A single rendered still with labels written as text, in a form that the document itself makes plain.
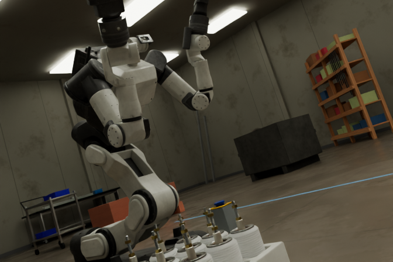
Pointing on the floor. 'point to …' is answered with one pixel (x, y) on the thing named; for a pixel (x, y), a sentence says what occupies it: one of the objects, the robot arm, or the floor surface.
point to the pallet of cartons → (117, 211)
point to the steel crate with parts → (279, 147)
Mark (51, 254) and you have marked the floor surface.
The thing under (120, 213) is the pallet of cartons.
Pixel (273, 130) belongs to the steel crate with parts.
